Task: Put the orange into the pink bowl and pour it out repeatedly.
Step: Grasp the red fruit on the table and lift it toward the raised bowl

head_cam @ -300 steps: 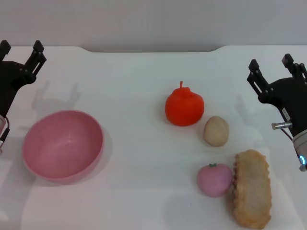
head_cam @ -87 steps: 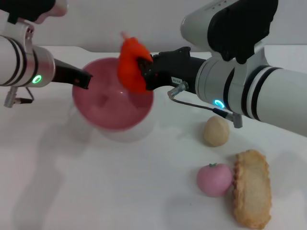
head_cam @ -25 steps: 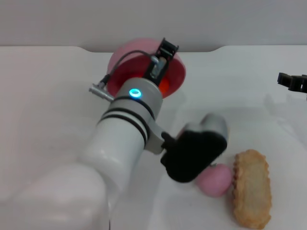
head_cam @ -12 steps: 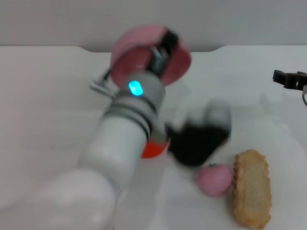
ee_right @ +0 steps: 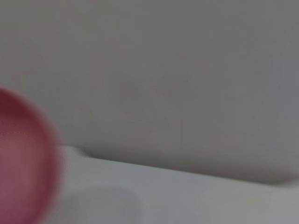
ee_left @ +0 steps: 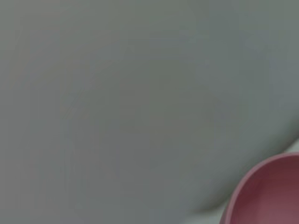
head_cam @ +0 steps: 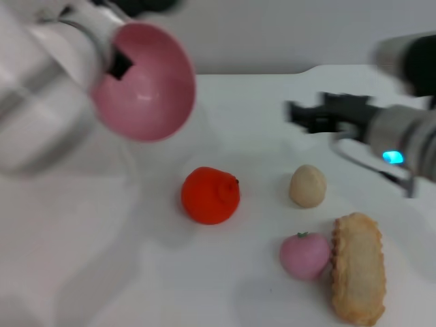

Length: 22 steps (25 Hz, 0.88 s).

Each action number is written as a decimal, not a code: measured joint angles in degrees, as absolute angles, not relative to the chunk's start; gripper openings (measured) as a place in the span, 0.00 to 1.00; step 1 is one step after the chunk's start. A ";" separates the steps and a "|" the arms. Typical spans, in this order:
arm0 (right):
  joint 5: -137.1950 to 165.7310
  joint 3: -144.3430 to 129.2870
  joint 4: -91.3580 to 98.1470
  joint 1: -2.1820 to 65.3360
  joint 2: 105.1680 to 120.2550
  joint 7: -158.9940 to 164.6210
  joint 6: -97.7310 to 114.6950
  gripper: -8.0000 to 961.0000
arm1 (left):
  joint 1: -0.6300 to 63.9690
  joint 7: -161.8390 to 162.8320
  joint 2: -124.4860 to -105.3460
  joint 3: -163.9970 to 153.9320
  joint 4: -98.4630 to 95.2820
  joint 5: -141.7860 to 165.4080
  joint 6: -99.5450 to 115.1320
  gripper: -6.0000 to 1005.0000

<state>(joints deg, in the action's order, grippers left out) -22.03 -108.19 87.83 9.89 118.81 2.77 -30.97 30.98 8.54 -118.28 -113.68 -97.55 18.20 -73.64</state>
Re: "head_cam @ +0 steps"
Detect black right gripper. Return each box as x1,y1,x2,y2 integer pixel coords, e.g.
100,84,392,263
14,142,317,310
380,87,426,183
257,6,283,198
285,92,376,139

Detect pink plastic bowl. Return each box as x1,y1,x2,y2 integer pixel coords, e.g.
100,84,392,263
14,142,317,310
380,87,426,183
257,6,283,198
89,21,197,143

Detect orange toy fruit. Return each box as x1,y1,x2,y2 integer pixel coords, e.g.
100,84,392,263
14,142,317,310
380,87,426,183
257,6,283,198
181,166,243,226

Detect beige toy potato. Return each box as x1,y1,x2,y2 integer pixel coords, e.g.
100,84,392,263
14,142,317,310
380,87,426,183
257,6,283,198
289,164,328,209

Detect pink toy peach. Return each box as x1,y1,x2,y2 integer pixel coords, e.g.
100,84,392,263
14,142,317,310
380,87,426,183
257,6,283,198
279,232,332,281

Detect golden fried pastry toy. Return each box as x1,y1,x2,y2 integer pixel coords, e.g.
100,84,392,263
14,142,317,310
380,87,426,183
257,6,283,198
330,212,388,327

